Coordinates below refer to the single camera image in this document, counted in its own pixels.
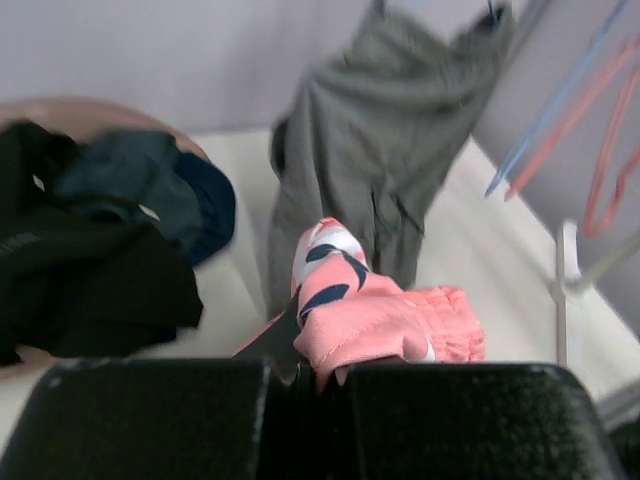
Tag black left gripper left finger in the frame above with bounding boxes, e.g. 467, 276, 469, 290
1, 301, 313, 479

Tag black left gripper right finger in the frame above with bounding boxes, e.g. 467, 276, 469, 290
319, 363, 626, 479

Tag pink patterned shorts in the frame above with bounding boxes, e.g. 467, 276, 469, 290
236, 218, 485, 389

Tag black shorts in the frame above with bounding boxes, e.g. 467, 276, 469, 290
1, 122, 203, 367

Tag navy blue shorts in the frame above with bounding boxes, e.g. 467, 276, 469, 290
54, 130, 236, 267

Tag grey shorts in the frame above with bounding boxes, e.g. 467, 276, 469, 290
265, 1, 515, 315

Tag pink wire hanger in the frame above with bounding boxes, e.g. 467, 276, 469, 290
504, 37, 639, 201
583, 69, 640, 239

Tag metal clothes rack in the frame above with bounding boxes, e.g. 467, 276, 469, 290
550, 219, 639, 367

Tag pink translucent plastic basket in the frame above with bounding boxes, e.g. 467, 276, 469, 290
1, 99, 195, 374

